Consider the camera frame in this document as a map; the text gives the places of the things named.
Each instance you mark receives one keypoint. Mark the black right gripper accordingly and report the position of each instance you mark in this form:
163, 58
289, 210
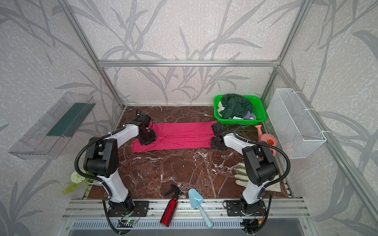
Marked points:
218, 141

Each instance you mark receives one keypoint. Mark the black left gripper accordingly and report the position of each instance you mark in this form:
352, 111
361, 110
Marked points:
147, 137

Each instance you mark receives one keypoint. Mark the magenta t-shirt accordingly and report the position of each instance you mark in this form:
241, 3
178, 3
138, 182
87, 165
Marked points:
178, 136

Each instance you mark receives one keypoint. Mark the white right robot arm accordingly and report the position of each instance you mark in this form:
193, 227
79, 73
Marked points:
260, 164

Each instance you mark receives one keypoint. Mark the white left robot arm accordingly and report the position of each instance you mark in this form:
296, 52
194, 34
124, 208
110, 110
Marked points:
102, 159

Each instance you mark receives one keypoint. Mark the white garment in basket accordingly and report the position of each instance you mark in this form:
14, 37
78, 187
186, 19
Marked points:
220, 109

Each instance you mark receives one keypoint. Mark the lavender garment in basket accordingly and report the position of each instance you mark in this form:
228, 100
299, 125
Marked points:
249, 116

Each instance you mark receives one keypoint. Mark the dark green t-shirt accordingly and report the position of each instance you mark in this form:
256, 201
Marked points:
236, 106

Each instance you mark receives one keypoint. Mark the white green gardening glove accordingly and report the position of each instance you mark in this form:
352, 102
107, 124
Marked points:
242, 178

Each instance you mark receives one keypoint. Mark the pink watering can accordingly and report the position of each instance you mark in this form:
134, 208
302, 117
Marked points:
268, 138

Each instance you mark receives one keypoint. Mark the green plastic laundry basket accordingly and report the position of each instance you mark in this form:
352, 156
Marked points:
259, 112

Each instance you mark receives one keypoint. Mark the light blue garden trowel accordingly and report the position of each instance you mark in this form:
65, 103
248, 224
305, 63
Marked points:
195, 201

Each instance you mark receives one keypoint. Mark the artificial flower bouquet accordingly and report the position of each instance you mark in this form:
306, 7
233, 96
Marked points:
77, 181

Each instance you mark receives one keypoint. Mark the red spray bottle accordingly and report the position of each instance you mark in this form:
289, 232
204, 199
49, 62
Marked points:
171, 206

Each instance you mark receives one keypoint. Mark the white wire mesh basket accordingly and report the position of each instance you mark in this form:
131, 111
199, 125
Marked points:
295, 127

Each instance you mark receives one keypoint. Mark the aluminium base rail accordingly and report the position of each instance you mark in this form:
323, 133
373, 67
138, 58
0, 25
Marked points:
89, 215

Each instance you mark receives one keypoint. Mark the clear plastic wall shelf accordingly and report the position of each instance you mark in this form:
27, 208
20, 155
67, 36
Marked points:
49, 136

